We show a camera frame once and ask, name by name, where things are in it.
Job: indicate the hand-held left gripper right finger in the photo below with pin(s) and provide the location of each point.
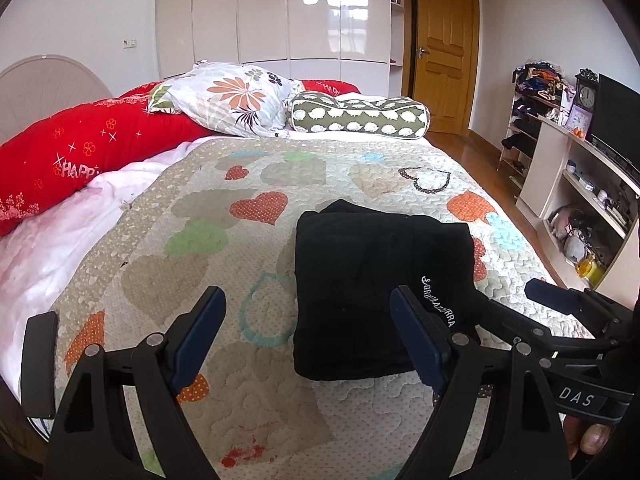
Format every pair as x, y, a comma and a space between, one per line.
415, 340

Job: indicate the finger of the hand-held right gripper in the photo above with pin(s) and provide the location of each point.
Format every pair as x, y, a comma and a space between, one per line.
550, 295
505, 317

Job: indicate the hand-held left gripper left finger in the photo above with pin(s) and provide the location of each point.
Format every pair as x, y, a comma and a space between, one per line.
200, 340

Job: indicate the black pants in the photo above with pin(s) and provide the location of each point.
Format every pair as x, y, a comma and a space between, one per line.
360, 285

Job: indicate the person's right hand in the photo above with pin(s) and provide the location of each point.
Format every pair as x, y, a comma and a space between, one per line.
592, 440

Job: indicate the yellow bottle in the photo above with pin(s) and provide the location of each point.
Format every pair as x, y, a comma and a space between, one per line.
590, 269

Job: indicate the heart-patterned quilt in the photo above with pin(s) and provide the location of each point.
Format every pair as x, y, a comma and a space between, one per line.
225, 260

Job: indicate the cream television cabinet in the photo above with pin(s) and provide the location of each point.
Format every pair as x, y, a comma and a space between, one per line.
545, 170

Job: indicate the pale pink bed sheet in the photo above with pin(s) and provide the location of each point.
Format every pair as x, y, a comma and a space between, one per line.
50, 260

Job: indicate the small purple clock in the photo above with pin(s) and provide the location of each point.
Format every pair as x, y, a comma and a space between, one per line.
579, 121

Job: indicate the shoe rack with clothes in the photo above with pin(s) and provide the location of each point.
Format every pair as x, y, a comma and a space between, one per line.
530, 110

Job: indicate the black television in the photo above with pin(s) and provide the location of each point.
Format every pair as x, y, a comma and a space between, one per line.
620, 115

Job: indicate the ornate black clock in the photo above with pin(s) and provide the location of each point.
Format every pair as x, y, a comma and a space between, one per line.
586, 92

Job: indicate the long red pillow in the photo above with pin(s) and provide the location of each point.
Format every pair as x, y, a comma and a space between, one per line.
75, 150

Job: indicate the green patterned bolster pillow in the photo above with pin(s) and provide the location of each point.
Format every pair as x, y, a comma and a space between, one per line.
360, 115

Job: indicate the white floral pillow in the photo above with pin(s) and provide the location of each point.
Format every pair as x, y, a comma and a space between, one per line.
235, 95

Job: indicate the wooden door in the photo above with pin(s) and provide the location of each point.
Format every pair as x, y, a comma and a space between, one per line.
445, 60

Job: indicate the round pink headboard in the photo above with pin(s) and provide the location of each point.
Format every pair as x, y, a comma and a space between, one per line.
50, 90

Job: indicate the glossy white wardrobe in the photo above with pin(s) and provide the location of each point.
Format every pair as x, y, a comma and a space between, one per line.
275, 10

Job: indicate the white wall socket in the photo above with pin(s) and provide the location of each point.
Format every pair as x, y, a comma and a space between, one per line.
130, 44

